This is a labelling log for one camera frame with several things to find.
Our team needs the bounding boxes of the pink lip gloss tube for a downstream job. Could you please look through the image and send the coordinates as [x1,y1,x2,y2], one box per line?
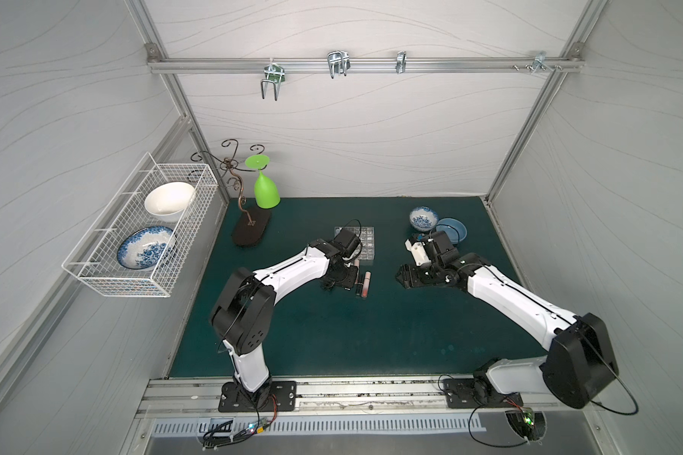
[360,271,372,299]

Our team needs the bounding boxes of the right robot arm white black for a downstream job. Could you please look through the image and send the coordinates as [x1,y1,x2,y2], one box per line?
[396,232,618,410]

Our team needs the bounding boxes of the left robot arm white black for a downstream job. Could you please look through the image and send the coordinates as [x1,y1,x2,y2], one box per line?
[210,229,364,394]

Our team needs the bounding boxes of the clear acrylic lipstick organizer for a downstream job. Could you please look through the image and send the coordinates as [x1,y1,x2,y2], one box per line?
[345,226,376,263]

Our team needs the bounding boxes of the black lipstick tube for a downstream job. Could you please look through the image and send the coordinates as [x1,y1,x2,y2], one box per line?
[356,274,364,298]

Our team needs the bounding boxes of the blue white porcelain bowl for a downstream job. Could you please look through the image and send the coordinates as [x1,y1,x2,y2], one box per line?
[409,206,439,232]

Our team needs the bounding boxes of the light blue bowl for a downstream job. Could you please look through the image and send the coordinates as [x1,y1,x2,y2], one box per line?
[434,218,468,246]

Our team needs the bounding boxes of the copper scroll glass stand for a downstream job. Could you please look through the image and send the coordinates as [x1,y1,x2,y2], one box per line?
[190,138,271,248]

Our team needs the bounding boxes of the green plastic wine glass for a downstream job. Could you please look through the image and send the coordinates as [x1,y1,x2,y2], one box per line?
[245,155,281,210]

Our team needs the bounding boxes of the white bowl in basket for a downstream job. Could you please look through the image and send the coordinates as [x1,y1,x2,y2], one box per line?
[144,182,195,223]

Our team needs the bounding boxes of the blue patterned bowl in basket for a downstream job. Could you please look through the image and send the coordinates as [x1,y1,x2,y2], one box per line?
[117,226,176,270]

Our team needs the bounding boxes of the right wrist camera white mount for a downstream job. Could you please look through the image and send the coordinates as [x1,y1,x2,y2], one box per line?
[405,240,432,267]

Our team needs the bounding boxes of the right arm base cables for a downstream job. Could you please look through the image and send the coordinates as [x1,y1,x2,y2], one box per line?
[436,374,548,449]

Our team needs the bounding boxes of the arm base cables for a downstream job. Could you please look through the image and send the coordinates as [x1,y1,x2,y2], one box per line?
[436,374,548,449]
[195,391,280,450]

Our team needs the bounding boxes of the white wire basket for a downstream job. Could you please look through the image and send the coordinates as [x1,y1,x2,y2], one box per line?
[62,155,217,298]

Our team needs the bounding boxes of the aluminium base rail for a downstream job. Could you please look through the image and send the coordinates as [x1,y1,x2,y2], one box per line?
[135,374,570,419]

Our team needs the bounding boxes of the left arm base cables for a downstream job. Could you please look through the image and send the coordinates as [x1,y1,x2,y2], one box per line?
[195,391,280,450]

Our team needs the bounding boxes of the metal double hook on rail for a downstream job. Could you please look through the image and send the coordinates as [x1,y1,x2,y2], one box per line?
[326,50,351,79]

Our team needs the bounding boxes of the small metal clip on rail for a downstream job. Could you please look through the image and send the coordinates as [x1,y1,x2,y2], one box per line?
[396,51,407,74]

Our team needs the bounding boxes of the metal hook right on rail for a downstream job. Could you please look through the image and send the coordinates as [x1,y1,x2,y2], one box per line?
[512,51,563,75]

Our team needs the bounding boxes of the aluminium top rail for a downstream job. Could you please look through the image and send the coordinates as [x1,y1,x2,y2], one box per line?
[148,56,585,76]

